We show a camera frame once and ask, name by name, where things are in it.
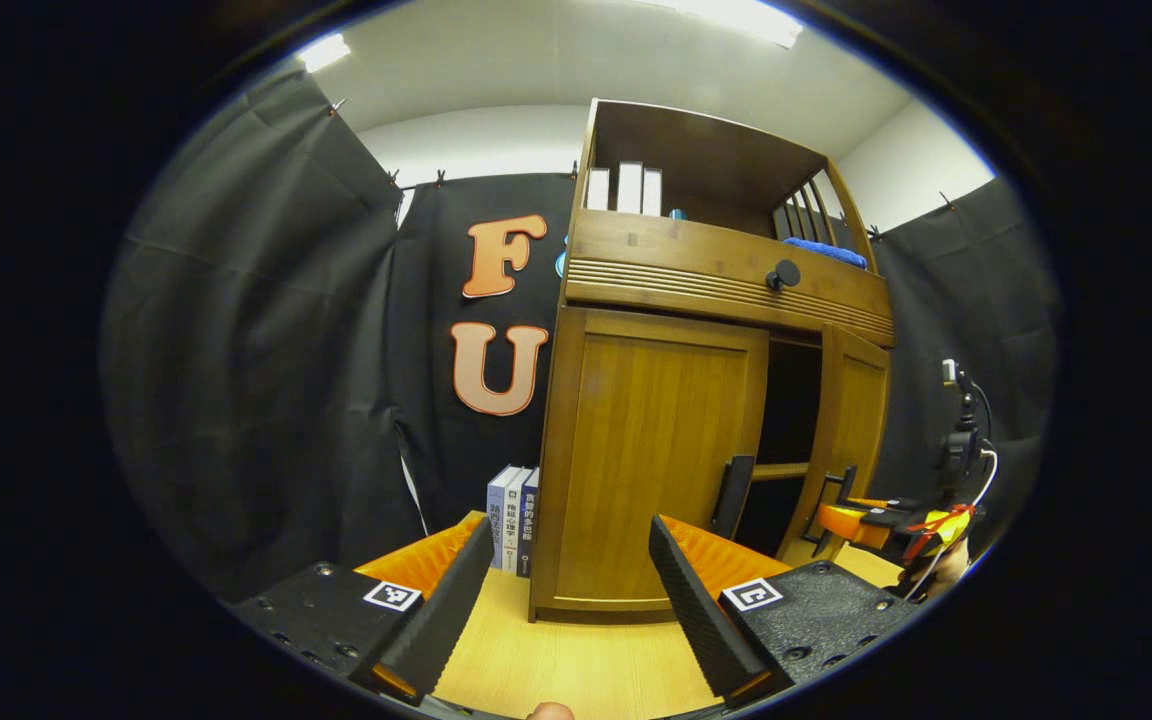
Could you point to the dark blue paperback book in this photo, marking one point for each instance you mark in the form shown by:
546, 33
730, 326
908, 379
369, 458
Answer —
530, 530

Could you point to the white paperback book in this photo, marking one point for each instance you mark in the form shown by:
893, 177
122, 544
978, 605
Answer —
512, 530

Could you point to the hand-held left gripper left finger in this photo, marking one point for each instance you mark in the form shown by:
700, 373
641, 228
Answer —
446, 620

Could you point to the black backdrop cloth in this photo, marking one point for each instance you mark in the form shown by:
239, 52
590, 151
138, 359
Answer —
266, 350

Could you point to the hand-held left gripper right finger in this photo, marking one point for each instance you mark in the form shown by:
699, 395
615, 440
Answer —
696, 610

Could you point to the ceiling light panel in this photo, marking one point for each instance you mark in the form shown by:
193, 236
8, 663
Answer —
746, 20
324, 51

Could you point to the white upright book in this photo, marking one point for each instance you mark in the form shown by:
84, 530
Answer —
598, 190
629, 188
652, 193

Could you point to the wooden shoe cabinet door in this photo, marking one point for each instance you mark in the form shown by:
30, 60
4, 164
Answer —
646, 450
851, 430

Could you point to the black round drawer knob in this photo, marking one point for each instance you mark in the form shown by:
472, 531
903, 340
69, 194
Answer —
784, 275

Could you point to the pale blue paperback book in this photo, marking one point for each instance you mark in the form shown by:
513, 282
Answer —
496, 520

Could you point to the wooden double-door shoe cabinet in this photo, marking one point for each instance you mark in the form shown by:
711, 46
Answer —
696, 160

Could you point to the wooden cabinet drawer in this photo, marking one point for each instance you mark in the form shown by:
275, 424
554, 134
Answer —
676, 255

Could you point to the blue folded towel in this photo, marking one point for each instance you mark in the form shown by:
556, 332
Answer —
826, 252

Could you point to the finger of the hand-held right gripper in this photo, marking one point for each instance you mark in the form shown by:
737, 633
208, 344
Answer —
851, 523

